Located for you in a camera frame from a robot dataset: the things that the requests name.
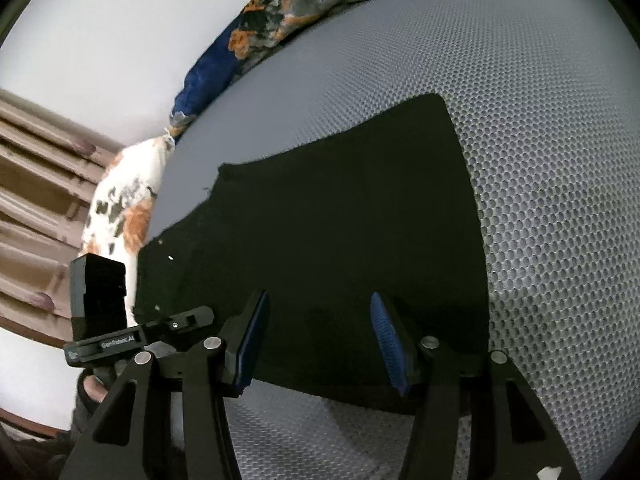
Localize black pants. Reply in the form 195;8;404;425
135;92;493;416

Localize beige patterned curtain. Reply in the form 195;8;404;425
0;87;126;321

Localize white floral pillow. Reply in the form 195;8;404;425
80;135;176;331

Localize grey mesh mattress mat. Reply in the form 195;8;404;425
145;0;640;480

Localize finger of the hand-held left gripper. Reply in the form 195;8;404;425
144;305;216;345

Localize person's left hand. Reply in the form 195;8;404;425
81;376;110;402

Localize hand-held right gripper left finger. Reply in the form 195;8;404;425
60;289;271;480

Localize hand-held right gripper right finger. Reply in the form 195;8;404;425
370;291;581;480

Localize person's left forearm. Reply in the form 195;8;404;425
65;399;107;456

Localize blue floral blanket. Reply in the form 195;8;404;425
167;0;538;137

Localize wooden bed frame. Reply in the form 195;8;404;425
0;406;71;442

